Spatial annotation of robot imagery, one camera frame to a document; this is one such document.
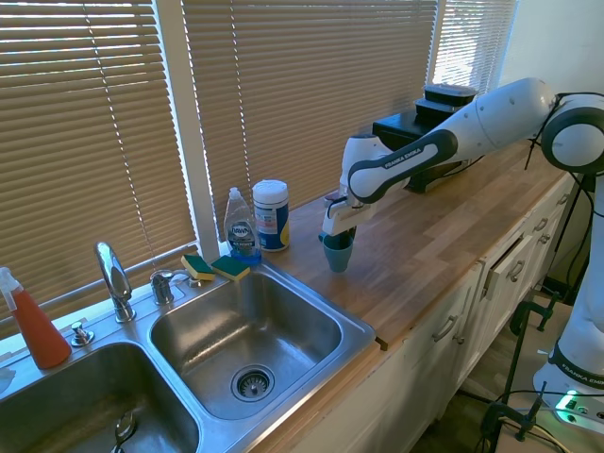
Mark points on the chrome soap dispenser pump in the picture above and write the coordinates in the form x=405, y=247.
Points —
x=162, y=285

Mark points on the clear Dawn dish soap bottle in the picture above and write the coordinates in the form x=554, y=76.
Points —
x=241, y=231

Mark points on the orange spray bottle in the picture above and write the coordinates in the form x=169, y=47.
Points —
x=40, y=330

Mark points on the yellow green sponge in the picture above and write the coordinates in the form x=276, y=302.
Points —
x=231, y=269
x=198, y=267

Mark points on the black clamp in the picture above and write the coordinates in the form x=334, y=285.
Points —
x=514, y=415
x=542, y=311

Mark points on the round metal drain strainer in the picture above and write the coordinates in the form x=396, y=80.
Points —
x=253, y=382

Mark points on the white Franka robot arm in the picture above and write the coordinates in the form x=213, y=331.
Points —
x=495, y=113

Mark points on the metal drain stopper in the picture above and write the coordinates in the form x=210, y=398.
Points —
x=124, y=427

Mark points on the chrome faucet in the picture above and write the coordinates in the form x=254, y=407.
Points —
x=115, y=278

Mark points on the stainless steel double sink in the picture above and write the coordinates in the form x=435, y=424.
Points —
x=292, y=330

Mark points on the black countertop appliance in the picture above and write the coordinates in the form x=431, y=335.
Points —
x=401, y=129

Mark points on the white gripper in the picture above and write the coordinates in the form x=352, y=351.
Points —
x=347, y=216

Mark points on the chrome sink hole cap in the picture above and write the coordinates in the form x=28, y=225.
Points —
x=82, y=334

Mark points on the light blue mug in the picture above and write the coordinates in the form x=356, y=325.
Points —
x=339, y=258

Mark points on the white kitchen cabinet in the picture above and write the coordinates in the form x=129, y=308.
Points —
x=424, y=377

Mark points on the wide tan window blind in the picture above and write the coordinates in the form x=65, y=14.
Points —
x=85, y=156

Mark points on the narrow tan window blind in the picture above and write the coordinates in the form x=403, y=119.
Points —
x=472, y=42

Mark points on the black stacked food containers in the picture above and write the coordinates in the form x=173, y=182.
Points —
x=441, y=101

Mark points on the white wipes canister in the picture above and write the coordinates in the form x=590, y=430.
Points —
x=271, y=217

